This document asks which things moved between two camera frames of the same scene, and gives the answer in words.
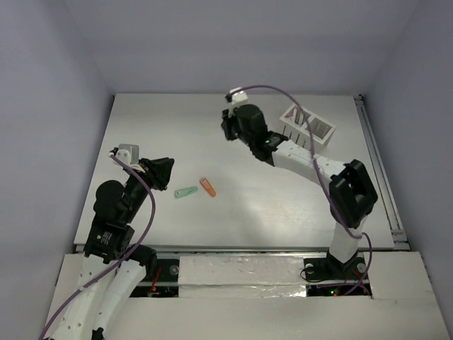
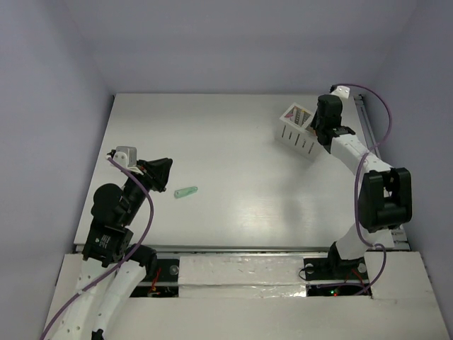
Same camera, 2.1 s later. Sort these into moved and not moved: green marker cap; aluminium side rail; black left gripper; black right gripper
Moved: black right gripper
Not moved: green marker cap; black left gripper; aluminium side rail
